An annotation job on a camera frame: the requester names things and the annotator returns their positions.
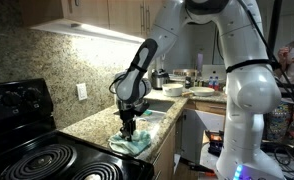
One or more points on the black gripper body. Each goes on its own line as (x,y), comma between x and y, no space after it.
(128,118)

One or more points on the teal and white cloth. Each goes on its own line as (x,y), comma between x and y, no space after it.
(137,145)

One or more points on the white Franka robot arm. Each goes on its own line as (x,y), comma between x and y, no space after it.
(250,100)

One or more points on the green sponge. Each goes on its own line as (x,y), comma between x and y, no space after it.
(148,113)

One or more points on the steel sink basin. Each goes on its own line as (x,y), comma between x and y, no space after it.
(160,106)

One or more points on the wooden lower cabinet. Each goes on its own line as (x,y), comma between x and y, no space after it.
(165,156)

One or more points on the small coil burner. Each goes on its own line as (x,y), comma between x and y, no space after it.
(97,173)

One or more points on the white deep bowl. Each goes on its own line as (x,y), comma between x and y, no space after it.
(172,90)

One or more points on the small dark bottle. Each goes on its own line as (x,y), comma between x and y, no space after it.
(188,82)

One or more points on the white shallow plate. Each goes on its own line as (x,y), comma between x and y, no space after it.
(202,91)

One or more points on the wooden drawer front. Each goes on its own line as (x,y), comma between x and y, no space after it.
(207,107)

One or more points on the orange and black toolbox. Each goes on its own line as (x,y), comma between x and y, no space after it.
(215,143)

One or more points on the blue capped water bottle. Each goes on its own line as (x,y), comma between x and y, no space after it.
(211,83)
(216,84)

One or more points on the large coil burner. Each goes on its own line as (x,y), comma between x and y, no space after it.
(37,163)

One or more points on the white laptop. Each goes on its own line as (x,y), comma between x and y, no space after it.
(213,71)

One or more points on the under-cabinet light strip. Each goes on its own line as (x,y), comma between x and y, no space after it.
(87,30)

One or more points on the black stove knob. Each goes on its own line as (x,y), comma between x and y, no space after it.
(10,99)
(33,96)

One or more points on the black electric stove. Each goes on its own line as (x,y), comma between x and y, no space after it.
(20,133)

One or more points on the wooden upper cabinets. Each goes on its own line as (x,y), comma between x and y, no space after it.
(87,11)

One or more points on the black vertical pole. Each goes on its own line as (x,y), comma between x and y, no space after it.
(275,26)

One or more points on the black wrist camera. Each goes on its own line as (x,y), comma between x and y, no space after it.
(142,108)

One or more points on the white wall outlet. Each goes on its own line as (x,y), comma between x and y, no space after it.
(82,91)

